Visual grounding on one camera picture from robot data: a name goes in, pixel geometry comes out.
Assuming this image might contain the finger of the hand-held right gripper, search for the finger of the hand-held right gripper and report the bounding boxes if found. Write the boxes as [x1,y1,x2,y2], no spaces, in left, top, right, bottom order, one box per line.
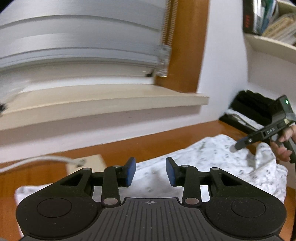
[235,131,263,150]

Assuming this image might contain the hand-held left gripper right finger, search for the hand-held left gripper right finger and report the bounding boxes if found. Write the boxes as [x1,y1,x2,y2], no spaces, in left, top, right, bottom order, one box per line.
[166,157,243,207]

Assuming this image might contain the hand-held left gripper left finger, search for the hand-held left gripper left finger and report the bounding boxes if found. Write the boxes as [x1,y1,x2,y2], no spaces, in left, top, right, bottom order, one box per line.
[60,157,136,207]

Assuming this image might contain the white patterned pants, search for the white patterned pants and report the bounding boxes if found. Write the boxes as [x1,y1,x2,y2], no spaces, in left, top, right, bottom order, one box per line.
[14,134,288,204]

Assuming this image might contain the person's right hand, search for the person's right hand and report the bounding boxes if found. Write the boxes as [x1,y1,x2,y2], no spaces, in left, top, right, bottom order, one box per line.
[269,125,296,163]

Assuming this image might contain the white patterned folded garment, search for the white patterned folded garment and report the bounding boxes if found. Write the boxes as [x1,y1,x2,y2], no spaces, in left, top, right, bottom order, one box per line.
[225,109,263,130]

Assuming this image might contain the black folded sweater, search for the black folded sweater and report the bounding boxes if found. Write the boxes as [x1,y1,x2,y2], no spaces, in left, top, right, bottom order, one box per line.
[231,90,277,127]

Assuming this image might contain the cream socket plate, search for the cream socket plate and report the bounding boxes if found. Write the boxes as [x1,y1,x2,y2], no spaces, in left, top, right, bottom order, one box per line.
[66,155,105,174]

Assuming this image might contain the cream window sill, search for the cream window sill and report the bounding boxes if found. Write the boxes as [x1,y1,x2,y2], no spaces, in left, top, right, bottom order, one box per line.
[0,83,210,132]

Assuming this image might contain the row of books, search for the row of books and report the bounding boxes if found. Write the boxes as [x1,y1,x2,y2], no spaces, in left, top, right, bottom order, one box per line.
[242,0,296,45]

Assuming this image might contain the white window blinds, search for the white window blinds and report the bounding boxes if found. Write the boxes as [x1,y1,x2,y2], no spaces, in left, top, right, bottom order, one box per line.
[0,0,171,98]

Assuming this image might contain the cream wall shelf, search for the cream wall shelf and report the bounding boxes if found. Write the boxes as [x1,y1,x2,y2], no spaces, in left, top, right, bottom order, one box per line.
[244,34,296,61]

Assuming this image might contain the white cable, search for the white cable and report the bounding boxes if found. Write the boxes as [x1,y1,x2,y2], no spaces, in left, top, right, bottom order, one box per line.
[0,156,86,173]

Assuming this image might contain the wooden window frame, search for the wooden window frame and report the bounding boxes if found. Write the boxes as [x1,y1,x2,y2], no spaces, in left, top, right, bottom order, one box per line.
[155,0,210,94]

